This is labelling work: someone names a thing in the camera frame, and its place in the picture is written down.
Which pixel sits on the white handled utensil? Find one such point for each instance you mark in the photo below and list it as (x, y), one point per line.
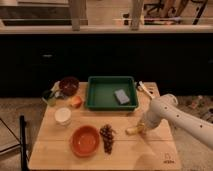
(143, 87)

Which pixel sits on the bunch of dark grapes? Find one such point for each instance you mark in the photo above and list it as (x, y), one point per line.
(107, 134)

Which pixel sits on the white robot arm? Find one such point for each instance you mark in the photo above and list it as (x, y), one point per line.
(165, 107)

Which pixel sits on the orange red bowl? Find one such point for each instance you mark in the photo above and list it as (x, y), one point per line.
(85, 141)

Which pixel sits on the grey blue sponge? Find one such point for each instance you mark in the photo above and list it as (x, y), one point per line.
(121, 96)

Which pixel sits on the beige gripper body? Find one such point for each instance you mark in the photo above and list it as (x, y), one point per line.
(142, 127)

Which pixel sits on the yellow banana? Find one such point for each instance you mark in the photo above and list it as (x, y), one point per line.
(131, 130)

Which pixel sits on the green plastic tray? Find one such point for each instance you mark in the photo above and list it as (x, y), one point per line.
(100, 93)

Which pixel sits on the white lidded cup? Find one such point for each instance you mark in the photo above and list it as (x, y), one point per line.
(63, 116)

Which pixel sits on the green mug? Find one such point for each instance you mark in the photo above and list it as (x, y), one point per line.
(48, 97)

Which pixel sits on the dark maroon bowl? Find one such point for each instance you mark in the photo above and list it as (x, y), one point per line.
(69, 85)

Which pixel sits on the red orange apple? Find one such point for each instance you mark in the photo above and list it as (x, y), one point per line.
(76, 101)

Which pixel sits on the black chair frame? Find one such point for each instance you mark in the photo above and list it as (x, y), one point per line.
(21, 142)

